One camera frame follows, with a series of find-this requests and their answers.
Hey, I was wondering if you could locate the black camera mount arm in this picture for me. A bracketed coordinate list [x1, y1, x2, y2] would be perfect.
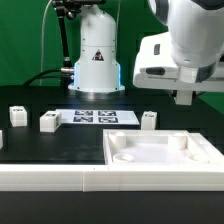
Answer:
[52, 0, 106, 75]

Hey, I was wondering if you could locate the white part left edge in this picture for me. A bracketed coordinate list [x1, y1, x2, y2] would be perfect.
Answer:
[0, 130, 3, 150]

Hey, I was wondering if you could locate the black cable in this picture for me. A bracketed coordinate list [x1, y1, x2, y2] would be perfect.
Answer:
[22, 68, 74, 87]

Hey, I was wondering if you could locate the grey cable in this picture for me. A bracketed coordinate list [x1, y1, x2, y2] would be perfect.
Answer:
[39, 0, 54, 87]

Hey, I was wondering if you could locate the white L-shaped fence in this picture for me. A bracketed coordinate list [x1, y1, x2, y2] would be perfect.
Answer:
[0, 143, 224, 192]

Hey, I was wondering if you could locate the white square tabletop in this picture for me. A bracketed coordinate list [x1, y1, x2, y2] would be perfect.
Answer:
[103, 129, 224, 165]

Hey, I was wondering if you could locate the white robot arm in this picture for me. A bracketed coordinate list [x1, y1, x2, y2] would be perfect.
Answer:
[71, 0, 224, 93]

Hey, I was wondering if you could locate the AprilTag paper sheet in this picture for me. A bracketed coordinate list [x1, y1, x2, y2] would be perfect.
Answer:
[57, 109, 139, 125]

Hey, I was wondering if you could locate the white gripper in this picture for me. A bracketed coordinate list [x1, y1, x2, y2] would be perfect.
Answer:
[133, 32, 224, 92]

